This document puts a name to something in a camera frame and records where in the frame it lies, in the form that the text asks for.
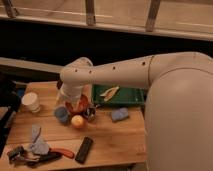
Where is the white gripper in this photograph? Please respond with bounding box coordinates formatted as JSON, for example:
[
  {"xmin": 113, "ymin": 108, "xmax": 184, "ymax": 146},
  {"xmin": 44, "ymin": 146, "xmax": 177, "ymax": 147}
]
[{"xmin": 56, "ymin": 84, "xmax": 83, "ymax": 112}]

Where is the white paper cup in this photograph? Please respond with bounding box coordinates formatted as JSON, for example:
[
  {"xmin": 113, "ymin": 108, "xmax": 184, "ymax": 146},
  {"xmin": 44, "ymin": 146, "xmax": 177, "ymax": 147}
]
[{"xmin": 21, "ymin": 92, "xmax": 41, "ymax": 113}]

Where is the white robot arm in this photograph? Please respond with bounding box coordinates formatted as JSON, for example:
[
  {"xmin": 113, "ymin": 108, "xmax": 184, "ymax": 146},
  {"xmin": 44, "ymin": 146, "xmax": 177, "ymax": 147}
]
[{"xmin": 60, "ymin": 52, "xmax": 213, "ymax": 171}]

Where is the green plastic tray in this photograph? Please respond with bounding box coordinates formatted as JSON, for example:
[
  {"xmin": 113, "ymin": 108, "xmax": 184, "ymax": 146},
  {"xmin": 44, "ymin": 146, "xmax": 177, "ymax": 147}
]
[{"xmin": 91, "ymin": 85, "xmax": 145, "ymax": 107}]

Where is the red-brown bowl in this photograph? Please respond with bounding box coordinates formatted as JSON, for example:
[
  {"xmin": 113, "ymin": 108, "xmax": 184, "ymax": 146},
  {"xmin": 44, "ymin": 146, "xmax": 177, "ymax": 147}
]
[{"xmin": 65, "ymin": 94, "xmax": 89, "ymax": 115}]

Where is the red yellow apple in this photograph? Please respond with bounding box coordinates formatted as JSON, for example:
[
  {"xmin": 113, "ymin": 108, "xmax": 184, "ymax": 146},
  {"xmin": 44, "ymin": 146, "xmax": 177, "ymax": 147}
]
[{"xmin": 71, "ymin": 115, "xmax": 85, "ymax": 129}]

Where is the dark purple bowl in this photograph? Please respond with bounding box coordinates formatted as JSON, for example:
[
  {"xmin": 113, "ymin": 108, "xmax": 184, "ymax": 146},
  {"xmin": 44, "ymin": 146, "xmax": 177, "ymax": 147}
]
[{"xmin": 56, "ymin": 79, "xmax": 63, "ymax": 90}]

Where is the small dark metallic object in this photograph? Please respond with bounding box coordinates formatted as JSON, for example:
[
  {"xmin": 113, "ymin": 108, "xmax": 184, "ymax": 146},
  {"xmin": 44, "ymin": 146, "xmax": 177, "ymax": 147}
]
[{"xmin": 83, "ymin": 104, "xmax": 99, "ymax": 122}]

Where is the wooden table board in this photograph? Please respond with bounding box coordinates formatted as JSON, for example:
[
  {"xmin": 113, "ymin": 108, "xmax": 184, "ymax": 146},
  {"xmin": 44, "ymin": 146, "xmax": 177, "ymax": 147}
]
[{"xmin": 0, "ymin": 82, "xmax": 146, "ymax": 171}]

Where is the wooden spatula piece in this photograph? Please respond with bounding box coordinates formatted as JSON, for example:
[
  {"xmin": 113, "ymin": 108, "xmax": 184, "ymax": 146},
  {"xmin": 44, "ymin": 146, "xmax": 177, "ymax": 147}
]
[{"xmin": 101, "ymin": 86, "xmax": 119, "ymax": 102}]

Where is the black remote control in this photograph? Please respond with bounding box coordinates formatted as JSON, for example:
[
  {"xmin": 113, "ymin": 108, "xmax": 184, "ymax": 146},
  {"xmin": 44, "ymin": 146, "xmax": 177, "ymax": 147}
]
[{"xmin": 75, "ymin": 137, "xmax": 93, "ymax": 164}]

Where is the grey blue cloth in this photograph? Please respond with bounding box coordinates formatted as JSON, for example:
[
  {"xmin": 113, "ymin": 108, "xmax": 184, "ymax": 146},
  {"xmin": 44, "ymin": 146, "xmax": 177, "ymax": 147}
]
[{"xmin": 28, "ymin": 125, "xmax": 49, "ymax": 155}]

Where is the blue sponge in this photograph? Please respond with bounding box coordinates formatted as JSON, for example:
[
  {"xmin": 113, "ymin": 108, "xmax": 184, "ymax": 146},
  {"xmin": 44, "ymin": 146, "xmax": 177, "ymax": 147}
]
[{"xmin": 110, "ymin": 108, "xmax": 129, "ymax": 122}]

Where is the small dark brush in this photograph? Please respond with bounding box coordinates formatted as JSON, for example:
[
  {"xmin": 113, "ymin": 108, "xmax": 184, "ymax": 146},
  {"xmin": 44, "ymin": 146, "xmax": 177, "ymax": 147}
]
[{"xmin": 7, "ymin": 146, "xmax": 25, "ymax": 160}]

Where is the red handled tool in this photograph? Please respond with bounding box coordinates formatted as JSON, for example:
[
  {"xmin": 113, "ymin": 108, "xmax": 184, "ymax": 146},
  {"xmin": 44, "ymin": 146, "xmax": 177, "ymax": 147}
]
[{"xmin": 50, "ymin": 148, "xmax": 75, "ymax": 159}]

